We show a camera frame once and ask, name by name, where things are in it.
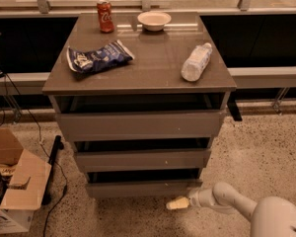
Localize white paper bowl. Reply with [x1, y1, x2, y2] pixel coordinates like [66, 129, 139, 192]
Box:
[137, 12, 172, 32]

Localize black bracket behind cabinet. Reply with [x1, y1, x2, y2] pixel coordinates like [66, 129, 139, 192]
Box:
[227, 93, 243, 121]

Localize blue chip bag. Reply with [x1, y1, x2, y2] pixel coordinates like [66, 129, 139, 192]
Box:
[66, 39, 135, 74]

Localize grey top drawer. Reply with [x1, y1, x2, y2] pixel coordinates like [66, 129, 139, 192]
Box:
[54, 94, 227, 142]

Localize red soda can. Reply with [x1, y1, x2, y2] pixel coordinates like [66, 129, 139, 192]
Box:
[97, 0, 114, 34]

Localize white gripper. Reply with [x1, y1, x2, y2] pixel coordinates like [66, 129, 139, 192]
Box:
[166, 187, 237, 214]

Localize black cable on floor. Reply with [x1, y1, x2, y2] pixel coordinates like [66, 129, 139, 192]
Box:
[0, 72, 69, 237]

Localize grey bottom drawer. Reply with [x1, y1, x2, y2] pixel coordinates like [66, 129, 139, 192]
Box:
[86, 169, 202, 198]

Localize black bar on floor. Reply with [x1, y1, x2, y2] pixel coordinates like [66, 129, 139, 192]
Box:
[41, 135, 64, 205]

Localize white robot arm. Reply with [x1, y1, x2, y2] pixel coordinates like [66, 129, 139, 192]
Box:
[166, 182, 296, 237]

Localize grey drawer cabinet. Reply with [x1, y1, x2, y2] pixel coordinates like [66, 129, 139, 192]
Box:
[41, 11, 238, 183]

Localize grey middle drawer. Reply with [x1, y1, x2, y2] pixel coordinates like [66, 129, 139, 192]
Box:
[75, 138, 211, 172]

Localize grey drawer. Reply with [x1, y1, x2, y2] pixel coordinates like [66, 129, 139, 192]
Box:
[54, 94, 227, 142]
[86, 169, 202, 198]
[75, 138, 211, 172]

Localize open cardboard box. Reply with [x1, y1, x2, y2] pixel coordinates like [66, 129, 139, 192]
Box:
[0, 128, 51, 234]

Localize clear plastic water bottle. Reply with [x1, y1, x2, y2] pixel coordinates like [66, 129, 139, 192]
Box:
[181, 42, 212, 82]

